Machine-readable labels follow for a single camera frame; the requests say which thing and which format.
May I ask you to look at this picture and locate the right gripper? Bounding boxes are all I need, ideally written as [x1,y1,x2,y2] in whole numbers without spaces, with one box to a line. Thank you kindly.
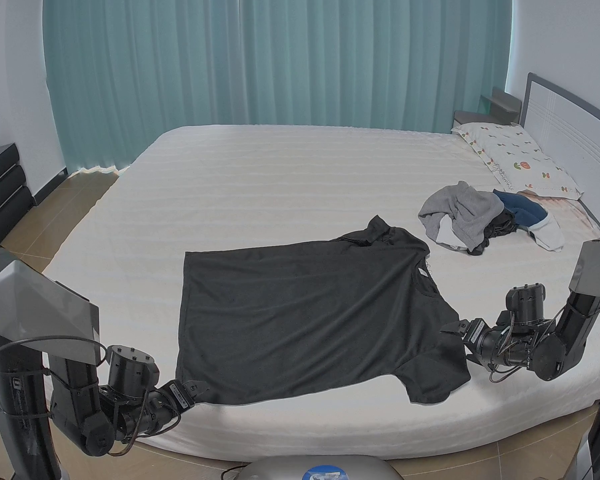
[461,317,505,367]

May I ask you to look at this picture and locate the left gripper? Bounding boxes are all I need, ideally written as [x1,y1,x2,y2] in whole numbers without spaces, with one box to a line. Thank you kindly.
[152,378,197,419]

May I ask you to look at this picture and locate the black T-shirt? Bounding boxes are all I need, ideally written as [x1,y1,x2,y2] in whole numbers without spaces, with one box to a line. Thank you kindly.
[175,214,473,405]

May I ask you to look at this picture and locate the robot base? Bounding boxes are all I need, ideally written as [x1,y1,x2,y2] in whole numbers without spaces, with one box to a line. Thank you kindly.
[237,455,403,480]

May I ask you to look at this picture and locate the pile of clothes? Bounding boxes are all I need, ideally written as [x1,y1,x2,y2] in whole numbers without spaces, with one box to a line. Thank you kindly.
[418,180,566,256]

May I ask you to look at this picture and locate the bed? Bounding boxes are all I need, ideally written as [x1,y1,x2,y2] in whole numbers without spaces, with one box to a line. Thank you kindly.
[42,72,600,461]

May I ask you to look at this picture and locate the white printed pillow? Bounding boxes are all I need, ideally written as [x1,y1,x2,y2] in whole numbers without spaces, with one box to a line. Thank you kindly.
[451,122,583,200]

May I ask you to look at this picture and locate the grey bedside table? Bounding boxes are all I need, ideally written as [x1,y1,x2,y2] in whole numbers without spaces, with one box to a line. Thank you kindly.
[453,86,523,128]

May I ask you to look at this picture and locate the black chest of drawers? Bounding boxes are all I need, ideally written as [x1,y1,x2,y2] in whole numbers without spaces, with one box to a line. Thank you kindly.
[0,143,37,249]

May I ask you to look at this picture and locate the blue-green curtain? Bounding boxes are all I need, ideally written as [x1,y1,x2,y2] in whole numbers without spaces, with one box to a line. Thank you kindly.
[237,0,513,134]
[42,0,243,176]

